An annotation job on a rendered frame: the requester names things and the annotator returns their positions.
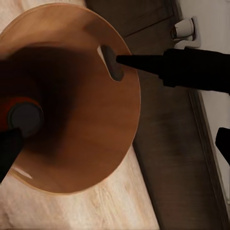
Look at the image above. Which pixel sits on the trash can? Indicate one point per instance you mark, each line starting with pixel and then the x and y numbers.
pixel 50 54

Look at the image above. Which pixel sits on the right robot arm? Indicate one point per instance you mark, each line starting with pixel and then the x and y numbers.
pixel 185 65

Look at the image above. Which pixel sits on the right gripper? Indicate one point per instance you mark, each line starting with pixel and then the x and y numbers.
pixel 188 67

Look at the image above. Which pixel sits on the cabinet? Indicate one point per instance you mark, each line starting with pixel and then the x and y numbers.
pixel 173 141

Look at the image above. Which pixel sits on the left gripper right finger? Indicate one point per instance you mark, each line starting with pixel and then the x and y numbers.
pixel 223 142

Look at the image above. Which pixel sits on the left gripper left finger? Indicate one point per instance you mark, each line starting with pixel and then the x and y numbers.
pixel 11 143

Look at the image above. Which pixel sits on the can of soda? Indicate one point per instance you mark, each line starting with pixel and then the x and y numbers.
pixel 20 112

